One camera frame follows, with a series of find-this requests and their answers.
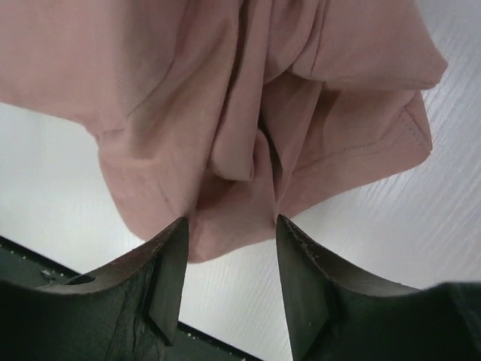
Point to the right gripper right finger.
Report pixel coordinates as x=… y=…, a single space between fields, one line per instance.
x=310 y=276

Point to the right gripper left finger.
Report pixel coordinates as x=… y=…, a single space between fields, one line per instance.
x=127 y=309

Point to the dusty pink t shirt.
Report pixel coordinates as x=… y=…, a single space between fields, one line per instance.
x=227 y=112

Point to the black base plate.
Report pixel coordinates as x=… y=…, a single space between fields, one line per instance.
x=24 y=273

